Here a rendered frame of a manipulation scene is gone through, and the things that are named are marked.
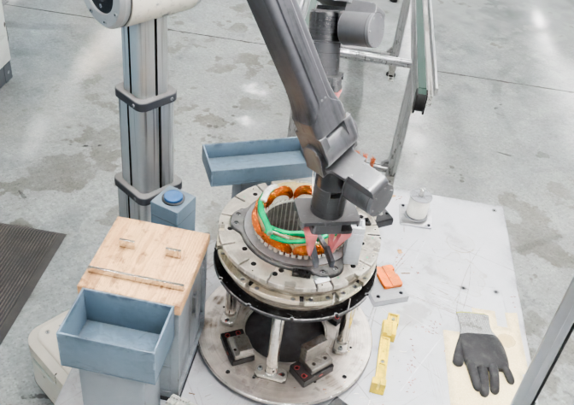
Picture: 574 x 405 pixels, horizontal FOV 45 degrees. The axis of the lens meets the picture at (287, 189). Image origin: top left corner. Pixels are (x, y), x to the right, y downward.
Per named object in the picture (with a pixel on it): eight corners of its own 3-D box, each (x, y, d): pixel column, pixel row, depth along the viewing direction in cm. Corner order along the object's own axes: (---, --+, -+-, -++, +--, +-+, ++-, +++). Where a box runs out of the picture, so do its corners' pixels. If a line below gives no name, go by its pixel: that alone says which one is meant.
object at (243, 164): (290, 225, 185) (303, 136, 168) (303, 252, 177) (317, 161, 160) (199, 235, 178) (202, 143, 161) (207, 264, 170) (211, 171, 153)
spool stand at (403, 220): (431, 230, 190) (440, 202, 184) (399, 224, 190) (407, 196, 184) (430, 209, 197) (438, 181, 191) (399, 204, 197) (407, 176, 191)
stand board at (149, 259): (180, 316, 123) (180, 307, 121) (77, 295, 124) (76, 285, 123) (209, 243, 138) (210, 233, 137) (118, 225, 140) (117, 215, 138)
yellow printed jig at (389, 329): (385, 396, 145) (388, 386, 143) (368, 392, 145) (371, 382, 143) (398, 320, 162) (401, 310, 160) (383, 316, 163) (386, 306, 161)
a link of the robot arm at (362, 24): (342, -17, 123) (319, -37, 115) (401, -14, 116) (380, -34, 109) (325, 49, 123) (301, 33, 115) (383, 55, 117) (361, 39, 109)
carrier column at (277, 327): (276, 379, 143) (286, 311, 130) (264, 378, 143) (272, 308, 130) (277, 370, 145) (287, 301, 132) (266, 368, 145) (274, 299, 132)
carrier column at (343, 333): (347, 348, 151) (363, 280, 139) (336, 346, 151) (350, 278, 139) (347, 339, 153) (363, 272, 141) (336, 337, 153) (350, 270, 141)
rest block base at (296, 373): (289, 371, 145) (289, 365, 144) (318, 355, 149) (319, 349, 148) (303, 388, 142) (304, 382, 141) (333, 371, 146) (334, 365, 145)
